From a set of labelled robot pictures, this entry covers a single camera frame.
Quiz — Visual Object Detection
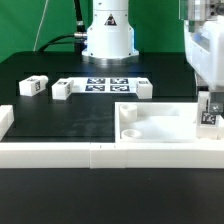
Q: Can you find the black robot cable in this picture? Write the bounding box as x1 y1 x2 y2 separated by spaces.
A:
37 0 88 53

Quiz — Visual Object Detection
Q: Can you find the thin white cable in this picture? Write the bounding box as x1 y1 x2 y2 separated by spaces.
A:
32 0 50 53

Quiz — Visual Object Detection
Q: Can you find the white square table top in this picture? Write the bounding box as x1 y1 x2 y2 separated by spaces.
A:
115 102 224 143

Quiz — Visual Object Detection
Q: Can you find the white sheet with fiducial markers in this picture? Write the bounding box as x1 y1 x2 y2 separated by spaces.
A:
72 77 136 93

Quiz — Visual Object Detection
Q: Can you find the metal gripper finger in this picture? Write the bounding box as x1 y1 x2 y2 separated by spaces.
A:
208 91 224 115

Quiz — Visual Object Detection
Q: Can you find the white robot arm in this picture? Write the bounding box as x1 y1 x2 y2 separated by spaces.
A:
82 0 224 114

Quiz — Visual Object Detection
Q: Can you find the white front fence bar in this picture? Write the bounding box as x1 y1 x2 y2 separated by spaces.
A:
0 142 224 169

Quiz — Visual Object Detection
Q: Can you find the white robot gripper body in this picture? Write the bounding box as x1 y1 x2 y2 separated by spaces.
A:
184 19 224 91

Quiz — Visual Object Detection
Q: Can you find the white left fence piece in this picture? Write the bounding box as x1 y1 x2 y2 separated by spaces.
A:
0 105 14 141

